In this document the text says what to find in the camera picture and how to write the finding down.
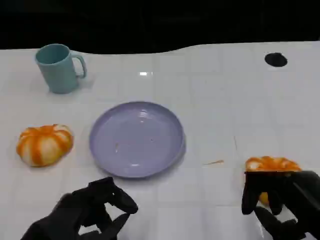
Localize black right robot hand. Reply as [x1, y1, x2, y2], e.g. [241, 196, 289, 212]
[241, 170, 320, 240]

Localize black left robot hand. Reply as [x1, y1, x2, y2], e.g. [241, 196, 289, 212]
[21, 176, 139, 240]

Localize orange white toy bread roll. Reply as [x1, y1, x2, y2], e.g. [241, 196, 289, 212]
[244, 156, 302, 205]
[16, 124, 75, 168]

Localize lilac plate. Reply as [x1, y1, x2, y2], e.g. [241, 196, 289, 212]
[89, 101, 187, 179]

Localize black round table grommet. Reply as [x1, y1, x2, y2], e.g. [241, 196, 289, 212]
[264, 52, 288, 68]

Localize pale green mug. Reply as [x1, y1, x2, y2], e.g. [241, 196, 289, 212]
[34, 43, 88, 95]

